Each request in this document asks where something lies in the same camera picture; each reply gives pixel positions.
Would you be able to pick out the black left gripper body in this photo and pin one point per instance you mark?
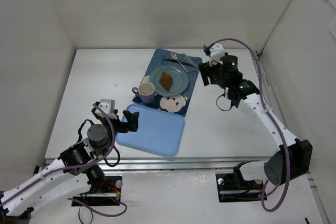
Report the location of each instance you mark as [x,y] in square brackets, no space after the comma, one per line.
[122,125]

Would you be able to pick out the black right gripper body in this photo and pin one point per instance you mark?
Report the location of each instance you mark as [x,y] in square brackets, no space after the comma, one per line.
[206,72]

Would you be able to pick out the silver metal tongs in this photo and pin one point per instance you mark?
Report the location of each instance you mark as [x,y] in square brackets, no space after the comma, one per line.
[190,60]

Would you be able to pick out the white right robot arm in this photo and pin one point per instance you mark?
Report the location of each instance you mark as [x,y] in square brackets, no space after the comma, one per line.
[291,157]

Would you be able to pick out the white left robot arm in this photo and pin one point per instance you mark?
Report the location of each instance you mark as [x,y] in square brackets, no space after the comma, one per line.
[75,171]

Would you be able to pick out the teal green ceramic plate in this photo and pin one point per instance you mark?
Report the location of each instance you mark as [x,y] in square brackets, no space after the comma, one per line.
[180,80]

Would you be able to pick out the light blue plastic tray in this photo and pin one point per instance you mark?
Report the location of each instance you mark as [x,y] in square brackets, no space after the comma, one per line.
[158,133]

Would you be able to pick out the lavender ceramic mug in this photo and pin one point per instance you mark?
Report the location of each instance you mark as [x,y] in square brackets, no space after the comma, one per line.
[146,92]

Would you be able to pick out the silver metal spoon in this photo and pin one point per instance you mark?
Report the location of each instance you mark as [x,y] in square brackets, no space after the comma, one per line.
[174,56]

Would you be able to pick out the dark blue bear placemat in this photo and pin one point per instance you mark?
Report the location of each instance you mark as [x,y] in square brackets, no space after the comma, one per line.
[176,104]

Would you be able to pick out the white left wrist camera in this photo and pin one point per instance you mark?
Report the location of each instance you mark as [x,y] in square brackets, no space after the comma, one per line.
[108,106]

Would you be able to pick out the black handled knife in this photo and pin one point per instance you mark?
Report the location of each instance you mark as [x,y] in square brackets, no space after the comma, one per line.
[183,63]

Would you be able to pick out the aluminium table edge rail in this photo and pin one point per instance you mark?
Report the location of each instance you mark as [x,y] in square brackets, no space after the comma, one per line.
[160,164]

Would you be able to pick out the aluminium right side rail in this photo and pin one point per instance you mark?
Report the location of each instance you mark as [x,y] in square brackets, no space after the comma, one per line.
[272,101]

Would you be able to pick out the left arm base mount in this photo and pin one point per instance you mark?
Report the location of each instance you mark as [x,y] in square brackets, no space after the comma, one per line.
[108,195]

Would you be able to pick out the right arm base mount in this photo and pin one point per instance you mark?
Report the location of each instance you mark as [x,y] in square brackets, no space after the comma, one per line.
[229,191]

